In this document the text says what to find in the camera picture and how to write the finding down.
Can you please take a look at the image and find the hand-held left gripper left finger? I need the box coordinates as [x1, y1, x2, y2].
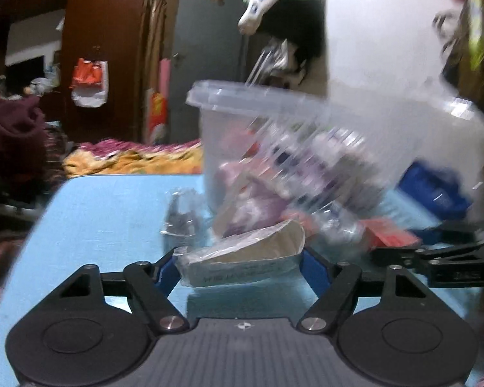
[52, 250, 190, 336]

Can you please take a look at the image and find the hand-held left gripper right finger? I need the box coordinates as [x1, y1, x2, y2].
[297, 246, 422, 336]

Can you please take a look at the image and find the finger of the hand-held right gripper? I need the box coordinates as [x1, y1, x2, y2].
[421, 218, 484, 244]
[369, 241, 484, 269]

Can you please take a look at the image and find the beige plastic-wrapped packet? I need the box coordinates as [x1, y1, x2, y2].
[173, 218, 307, 288]

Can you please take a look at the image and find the clear plastic basket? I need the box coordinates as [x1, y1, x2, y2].
[186, 80, 484, 251]

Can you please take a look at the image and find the blue bag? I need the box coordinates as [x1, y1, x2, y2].
[399, 161, 472, 230]

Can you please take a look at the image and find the clear bag with metal item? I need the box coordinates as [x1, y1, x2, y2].
[159, 189, 204, 238]

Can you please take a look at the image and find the purple packet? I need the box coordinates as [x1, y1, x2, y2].
[214, 161, 291, 238]

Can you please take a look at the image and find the brown bag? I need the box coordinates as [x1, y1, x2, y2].
[439, 60, 484, 130]

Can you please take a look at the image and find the red yellow packet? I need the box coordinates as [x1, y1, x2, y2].
[147, 91, 168, 144]

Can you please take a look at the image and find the pink board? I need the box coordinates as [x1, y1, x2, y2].
[159, 58, 172, 101]

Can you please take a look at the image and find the black white striped garment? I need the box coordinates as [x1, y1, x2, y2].
[266, 38, 311, 85]

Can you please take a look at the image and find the maroon clothing pile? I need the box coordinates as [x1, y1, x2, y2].
[0, 96, 47, 178]

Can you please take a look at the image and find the red white plastic bag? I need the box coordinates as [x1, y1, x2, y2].
[70, 57, 107, 108]

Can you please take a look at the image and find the grey door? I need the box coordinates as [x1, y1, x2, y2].
[161, 0, 251, 142]

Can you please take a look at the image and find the brown wooden wardrobe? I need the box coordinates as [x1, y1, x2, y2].
[0, 0, 154, 146]

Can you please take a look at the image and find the white hoodie with blue letters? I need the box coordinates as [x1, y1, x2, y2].
[238, 0, 325, 35]

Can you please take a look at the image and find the coiled rope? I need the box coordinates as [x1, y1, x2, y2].
[433, 8, 472, 65]

